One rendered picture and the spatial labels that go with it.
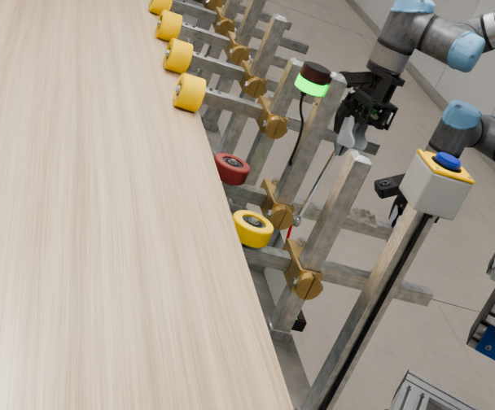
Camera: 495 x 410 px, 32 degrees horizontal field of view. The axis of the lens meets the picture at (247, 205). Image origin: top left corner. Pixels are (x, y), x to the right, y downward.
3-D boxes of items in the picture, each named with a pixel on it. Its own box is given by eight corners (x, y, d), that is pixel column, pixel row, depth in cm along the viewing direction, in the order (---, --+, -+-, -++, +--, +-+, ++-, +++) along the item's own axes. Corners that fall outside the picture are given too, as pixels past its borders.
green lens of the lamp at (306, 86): (317, 88, 176) (322, 78, 175) (325, 98, 171) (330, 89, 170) (291, 79, 174) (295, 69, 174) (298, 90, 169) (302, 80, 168)
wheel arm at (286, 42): (303, 51, 282) (308, 41, 281) (305, 55, 279) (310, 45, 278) (158, 2, 266) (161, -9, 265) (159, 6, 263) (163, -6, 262)
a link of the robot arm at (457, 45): (493, 36, 171) (444, 12, 174) (483, 40, 161) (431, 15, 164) (475, 71, 174) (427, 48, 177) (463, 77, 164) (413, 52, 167)
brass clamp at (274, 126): (273, 119, 212) (280, 101, 210) (284, 142, 201) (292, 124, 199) (249, 112, 210) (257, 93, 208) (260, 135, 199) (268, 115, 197)
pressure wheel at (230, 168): (228, 201, 191) (247, 156, 187) (234, 219, 185) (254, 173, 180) (194, 192, 189) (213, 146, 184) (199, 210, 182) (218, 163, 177)
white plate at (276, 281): (256, 244, 200) (272, 207, 196) (278, 310, 178) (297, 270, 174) (253, 243, 200) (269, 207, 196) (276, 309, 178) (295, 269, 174)
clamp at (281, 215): (275, 202, 195) (284, 183, 193) (288, 233, 183) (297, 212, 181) (252, 196, 193) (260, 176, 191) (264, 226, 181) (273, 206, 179)
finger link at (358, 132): (350, 166, 180) (369, 127, 177) (335, 152, 185) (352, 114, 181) (361, 167, 182) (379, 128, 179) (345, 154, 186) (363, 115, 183)
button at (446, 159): (450, 165, 129) (456, 155, 128) (461, 177, 126) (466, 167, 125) (427, 158, 128) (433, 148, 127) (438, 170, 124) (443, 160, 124)
